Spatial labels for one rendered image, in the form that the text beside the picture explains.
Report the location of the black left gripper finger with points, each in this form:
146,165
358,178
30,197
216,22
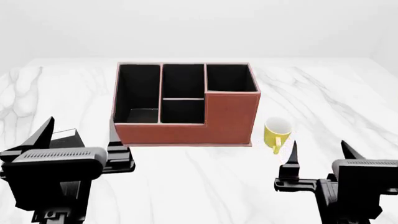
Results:
115,147
40,136

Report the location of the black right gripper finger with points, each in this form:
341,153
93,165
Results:
293,161
349,150

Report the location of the yellow and white mug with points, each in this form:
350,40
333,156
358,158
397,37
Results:
273,136

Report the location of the brown leather desk caddy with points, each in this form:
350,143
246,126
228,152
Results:
230,116

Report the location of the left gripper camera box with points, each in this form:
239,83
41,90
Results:
53,177

